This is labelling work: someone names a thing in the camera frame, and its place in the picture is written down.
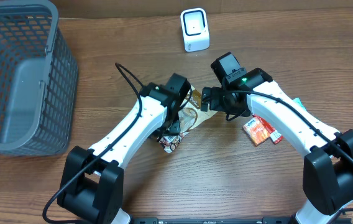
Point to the white barcode scanner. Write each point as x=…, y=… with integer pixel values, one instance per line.
x=195, y=29

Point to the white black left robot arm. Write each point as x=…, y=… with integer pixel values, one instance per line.
x=92, y=180

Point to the orange Kleenex tissue pack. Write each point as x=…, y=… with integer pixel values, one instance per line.
x=256, y=131

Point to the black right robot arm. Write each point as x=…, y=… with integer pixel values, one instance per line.
x=327, y=153

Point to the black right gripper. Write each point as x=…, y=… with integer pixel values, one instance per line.
x=209, y=96

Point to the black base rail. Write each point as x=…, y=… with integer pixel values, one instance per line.
x=264, y=220

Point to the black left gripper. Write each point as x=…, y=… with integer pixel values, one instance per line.
x=173, y=128

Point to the beige Pantree snack pouch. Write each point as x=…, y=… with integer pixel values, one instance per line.
x=190, y=117

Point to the grey plastic mesh basket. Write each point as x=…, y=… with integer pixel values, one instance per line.
x=38, y=80

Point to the teal wet wipes pack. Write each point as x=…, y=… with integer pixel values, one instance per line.
x=298, y=101

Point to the red stick sachet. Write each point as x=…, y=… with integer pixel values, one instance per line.
x=275, y=136

